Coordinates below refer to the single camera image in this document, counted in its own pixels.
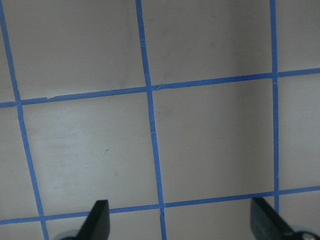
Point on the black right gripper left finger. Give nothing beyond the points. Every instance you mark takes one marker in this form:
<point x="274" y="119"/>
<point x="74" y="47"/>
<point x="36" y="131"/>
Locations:
<point x="97" y="224"/>

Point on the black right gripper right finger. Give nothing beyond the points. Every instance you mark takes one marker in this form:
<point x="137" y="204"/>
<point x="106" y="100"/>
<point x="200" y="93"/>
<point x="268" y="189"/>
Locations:
<point x="266" y="223"/>

